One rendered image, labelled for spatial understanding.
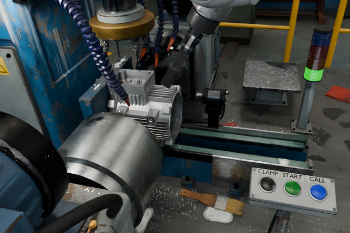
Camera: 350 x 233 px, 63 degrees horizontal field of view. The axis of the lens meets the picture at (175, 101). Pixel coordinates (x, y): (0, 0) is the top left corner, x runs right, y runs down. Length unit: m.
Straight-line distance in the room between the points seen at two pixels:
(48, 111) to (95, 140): 0.28
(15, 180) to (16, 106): 0.57
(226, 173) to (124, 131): 0.41
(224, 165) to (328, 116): 0.62
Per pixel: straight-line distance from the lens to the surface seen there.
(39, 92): 0.87
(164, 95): 0.87
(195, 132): 1.02
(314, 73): 1.14
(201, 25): 0.68
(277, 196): 0.67
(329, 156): 1.19
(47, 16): 0.89
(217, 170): 0.95
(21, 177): 0.40
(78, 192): 0.56
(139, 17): 0.80
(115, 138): 0.65
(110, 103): 0.91
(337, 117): 1.41
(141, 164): 0.65
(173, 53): 1.07
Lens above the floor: 1.56
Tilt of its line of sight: 33 degrees down
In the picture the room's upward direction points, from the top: 4 degrees counter-clockwise
